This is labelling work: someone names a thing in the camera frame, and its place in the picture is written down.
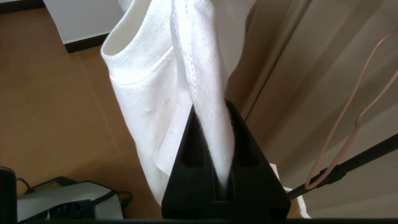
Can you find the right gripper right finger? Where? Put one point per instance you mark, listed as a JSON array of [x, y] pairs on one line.
[[258, 186]]

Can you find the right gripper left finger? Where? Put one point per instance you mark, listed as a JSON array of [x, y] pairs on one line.
[[189, 186]]

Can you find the beige curtain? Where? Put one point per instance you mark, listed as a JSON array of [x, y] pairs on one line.
[[311, 62]]

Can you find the black clothes rack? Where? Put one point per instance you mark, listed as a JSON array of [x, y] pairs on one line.
[[357, 160]]

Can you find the pink clothes hanger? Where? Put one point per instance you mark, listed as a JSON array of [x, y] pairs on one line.
[[356, 126]]

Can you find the white printed t-shirt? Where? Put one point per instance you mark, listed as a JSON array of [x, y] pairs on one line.
[[149, 77]]

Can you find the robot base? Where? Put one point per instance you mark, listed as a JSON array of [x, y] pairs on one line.
[[68, 196]]

